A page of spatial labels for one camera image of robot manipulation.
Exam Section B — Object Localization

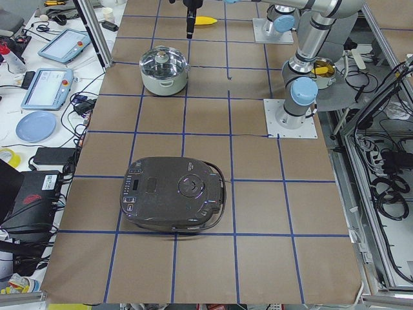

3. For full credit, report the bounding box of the white paper cup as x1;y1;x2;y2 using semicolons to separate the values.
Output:
102;7;115;23

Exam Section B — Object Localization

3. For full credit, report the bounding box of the lower blue teach pendant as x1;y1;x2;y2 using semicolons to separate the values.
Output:
21;68;74;110

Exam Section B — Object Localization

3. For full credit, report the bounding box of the yellow tape roll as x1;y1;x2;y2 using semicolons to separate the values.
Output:
0;148;21;168

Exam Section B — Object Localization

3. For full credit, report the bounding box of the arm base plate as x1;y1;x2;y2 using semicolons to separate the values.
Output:
252;15;295;45
263;99;317;139

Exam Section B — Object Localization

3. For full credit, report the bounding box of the blue teach pendant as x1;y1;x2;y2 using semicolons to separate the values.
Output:
21;68;74;110
37;28;91;63

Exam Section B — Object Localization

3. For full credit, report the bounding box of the light blue plate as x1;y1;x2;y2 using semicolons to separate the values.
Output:
15;111;57;143

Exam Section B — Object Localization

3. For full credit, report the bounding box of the steel bowl with yellow items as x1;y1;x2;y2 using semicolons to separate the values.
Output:
310;58;336;90

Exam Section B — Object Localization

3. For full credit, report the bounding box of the pale green electric pot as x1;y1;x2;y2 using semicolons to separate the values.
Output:
141;63;190;96

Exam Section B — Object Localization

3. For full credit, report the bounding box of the yellow toy corn cob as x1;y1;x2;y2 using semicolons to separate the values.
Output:
195;16;217;26

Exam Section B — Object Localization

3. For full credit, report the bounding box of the black power adapter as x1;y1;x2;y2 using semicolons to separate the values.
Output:
28;147;76;171

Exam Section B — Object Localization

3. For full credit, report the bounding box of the upper blue teach pendant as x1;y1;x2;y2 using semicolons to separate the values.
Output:
37;28;91;63

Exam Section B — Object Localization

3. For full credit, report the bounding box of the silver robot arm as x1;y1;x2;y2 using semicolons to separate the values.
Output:
252;1;300;45
271;1;365;129

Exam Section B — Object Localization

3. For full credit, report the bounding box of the glass pot lid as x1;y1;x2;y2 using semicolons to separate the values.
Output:
139;45;189;80

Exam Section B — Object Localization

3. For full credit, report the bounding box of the white spray bottle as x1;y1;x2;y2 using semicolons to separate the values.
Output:
0;45;27;74

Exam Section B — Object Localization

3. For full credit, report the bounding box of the dark brown rice cooker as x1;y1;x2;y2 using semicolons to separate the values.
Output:
120;156;227;233

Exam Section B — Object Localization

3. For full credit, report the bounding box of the aluminium frame post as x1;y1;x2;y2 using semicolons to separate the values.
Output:
74;0;113;68

